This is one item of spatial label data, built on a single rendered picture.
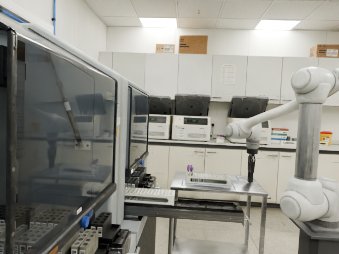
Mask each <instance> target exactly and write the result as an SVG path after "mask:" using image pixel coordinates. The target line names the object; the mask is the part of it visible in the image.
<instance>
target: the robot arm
mask: <svg viewBox="0 0 339 254"><path fill-rule="evenodd" d="M291 86H292V89H293V90H294V93H295V97H296V98H295V99H294V100H292V101H291V102H289V103H286V104H284V105H282V106H279V107H277V108H274V109H271V110H269V111H266V112H264V113H261V114H259V115H256V116H254V117H250V118H249V119H247V120H245V119H242V120H239V121H235V122H233V123H230V124H228V125H227V127H226V129H225V132H226V134H227V136H228V137H230V138H232V139H246V147H247V153H248V154H249V156H248V180H247V181H248V182H253V173H254V168H255V161H256V159H255V154H258V148H259V144H260V137H261V133H262V125H261V123H262V122H265V121H268V120H271V119H274V118H277V117H280V116H283V115H286V114H289V113H291V112H294V111H296V110H299V117H298V131H297V145H296V159H295V173H294V176H292V177H291V178H290V179H289V180H288V183H287V186H286V189H285V191H284V193H283V194H282V196H281V198H280V208H281V210H282V212H283V213H284V214H285V215H286V216H287V217H289V218H291V219H294V220H297V221H300V222H303V223H304V224H306V225H307V226H308V227H309V228H310V229H311V231H312V232H314V233H331V234H339V183H338V182H337V181H336V180H335V179H334V178H330V177H325V176H317V169H318V155H319V142H320V129H321V116H322V104H323V103H324V102H325V101H326V99H327V98H328V97H329V96H331V95H333V94H335V93H336V92H338V91H339V69H334V70H327V69H324V68H320V67H306V68H301V69H299V70H297V71H296V72H295V73H294V74H293V76H292V78H291Z"/></svg>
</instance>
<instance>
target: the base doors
mask: <svg viewBox="0 0 339 254"><path fill-rule="evenodd" d="M194 151H197V152H194ZM148 152H153V153H149V155H148V156H147V174H151V176H155V178H156V182H157V183H158V187H160V186H162V187H161V189H167V190H171V189H170V188H171V184H172V181H173V178H174V175H175V172H176V171H184V172H187V166H188V165H192V167H193V168H194V170H193V172H199V173H214V174H230V175H245V176H248V156H249V154H248V153H247V150H231V149H211V148H190V147H173V146H170V147H169V146H152V145H148ZM200 152H203V153H200ZM208 152H216V153H208ZM184 154H185V155H191V156H184ZM202 155H203V157H202ZM207 155H208V157H207ZM269 155H276V156H269ZM282 155H283V156H291V157H282ZM256 158H265V160H261V159H256ZM168 159H169V164H168ZM255 159H256V161H255V168H254V173H253V178H254V179H255V180H256V181H257V182H258V183H259V184H260V185H261V187H262V188H263V189H264V190H265V191H266V192H267V193H268V194H269V195H270V197H271V199H267V203H276V204H280V198H281V196H282V194H283V193H284V191H285V189H286V186H287V183H288V180H289V179H290V178H291V177H292V176H294V173H295V159H296V153H288V152H269V151H258V154H255ZM204 161H205V165H204ZM333 162H339V155H328V154H319V155H318V169H317V176H325V177H330V178H334V179H335V180H336V181H337V182H338V183H339V163H333ZM167 183H168V187H167ZM178 197H181V198H195V199H213V200H229V201H245V202H247V195H235V194H221V193H207V192H194V191H186V190H179V192H178ZM251 202H262V196H251Z"/></svg>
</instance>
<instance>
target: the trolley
mask: <svg viewBox="0 0 339 254"><path fill-rule="evenodd" d="M194 173H199V172H194ZM207 174H214V173H207ZM222 175H230V174H222ZM230 176H231V178H232V188H223V187H211V186H197V185H185V181H186V172H184V171H176V172H175V175H174V178H173V181H172V184H171V188H170V189H171V190H175V199H178V192H179V190H180V191H194V192H207V193H221V194H235V195H247V211H246V215H247V216H248V218H249V219H250V207H251V196H262V206H261V222H260V238H259V254H264V238H265V222H266V207H267V199H271V197H270V195H269V194H268V193H267V192H266V191H265V190H264V189H263V188H262V187H261V185H260V184H259V183H258V182H257V181H256V180H255V179H254V178H253V182H252V183H249V182H248V181H247V180H248V176H245V175H230ZM173 223H174V231H173ZM176 235H177V219H176V218H174V219H173V218H170V219H169V233H168V254H172V245H173V254H249V251H248V240H249V223H248V221H246V227H245V244H242V243H231V242H220V241H209V240H198V239H188V238H177V237H176Z"/></svg>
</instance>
